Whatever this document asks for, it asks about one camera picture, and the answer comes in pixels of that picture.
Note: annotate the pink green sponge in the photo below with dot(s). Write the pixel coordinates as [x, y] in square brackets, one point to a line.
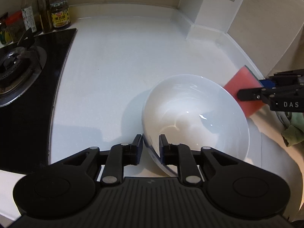
[244, 79]

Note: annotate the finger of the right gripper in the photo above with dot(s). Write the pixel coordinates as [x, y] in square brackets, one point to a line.
[255, 94]
[267, 83]

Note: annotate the black gas stove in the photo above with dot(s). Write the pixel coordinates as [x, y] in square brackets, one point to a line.
[30, 74]

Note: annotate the yellow label sauce jar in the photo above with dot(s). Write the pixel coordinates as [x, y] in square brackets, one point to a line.
[60, 14]

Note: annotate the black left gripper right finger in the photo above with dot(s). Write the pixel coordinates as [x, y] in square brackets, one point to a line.
[180, 156]

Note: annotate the white ceramic bowl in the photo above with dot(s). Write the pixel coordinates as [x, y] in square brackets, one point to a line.
[195, 111]

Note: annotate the green dish cloth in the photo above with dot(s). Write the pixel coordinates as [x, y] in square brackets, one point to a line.
[293, 134]

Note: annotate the clear white label bottle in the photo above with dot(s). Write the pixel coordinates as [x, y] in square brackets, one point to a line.
[31, 16]

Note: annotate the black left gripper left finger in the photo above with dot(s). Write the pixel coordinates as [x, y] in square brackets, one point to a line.
[119, 156]

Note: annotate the dark sauce bottle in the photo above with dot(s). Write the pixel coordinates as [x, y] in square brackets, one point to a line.
[45, 15]

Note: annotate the red lid seasoning jar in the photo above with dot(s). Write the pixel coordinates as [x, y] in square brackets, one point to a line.
[12, 27]

